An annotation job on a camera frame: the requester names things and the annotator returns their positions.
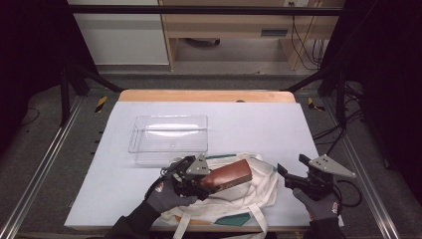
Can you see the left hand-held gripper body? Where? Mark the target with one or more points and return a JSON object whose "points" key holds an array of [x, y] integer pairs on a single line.
{"points": [[195, 166]]}

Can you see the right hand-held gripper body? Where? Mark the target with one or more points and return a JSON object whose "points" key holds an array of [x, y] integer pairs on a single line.
{"points": [[318, 179]]}

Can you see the white canvas tote bag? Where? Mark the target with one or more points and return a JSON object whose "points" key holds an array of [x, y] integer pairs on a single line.
{"points": [[258, 189]]}

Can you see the brown rectangular box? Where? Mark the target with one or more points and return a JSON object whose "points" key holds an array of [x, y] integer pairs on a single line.
{"points": [[229, 176]]}

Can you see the clear plastic container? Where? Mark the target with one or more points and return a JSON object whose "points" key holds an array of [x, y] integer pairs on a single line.
{"points": [[169, 136]]}

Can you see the person's right hand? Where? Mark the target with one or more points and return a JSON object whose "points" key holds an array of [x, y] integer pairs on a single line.
{"points": [[320, 207]]}

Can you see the person's left hand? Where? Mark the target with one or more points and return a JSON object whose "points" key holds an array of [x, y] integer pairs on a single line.
{"points": [[166, 197]]}

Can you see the white table cover sheet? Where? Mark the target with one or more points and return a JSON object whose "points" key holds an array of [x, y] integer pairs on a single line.
{"points": [[249, 132]]}

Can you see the yellow black floor tape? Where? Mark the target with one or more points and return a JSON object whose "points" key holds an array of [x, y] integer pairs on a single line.
{"points": [[101, 103], [312, 103]]}

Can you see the wooden table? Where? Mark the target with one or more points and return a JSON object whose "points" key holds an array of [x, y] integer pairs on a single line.
{"points": [[199, 95]]}

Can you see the black metal stand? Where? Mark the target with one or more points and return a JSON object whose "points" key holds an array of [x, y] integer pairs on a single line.
{"points": [[338, 93], [65, 96]]}

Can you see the dark curtain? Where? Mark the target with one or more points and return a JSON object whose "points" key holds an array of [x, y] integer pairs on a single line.
{"points": [[388, 83], [33, 49]]}

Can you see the light wooden desk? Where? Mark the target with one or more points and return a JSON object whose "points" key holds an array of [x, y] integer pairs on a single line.
{"points": [[225, 25]]}

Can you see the white cabinet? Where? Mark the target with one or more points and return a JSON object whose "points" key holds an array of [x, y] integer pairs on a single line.
{"points": [[122, 40]]}

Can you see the black horizontal bar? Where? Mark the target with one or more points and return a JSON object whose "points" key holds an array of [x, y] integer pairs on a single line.
{"points": [[199, 10]]}

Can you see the aluminium floor rail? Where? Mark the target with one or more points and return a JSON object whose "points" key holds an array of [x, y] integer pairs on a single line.
{"points": [[40, 172], [361, 172]]}

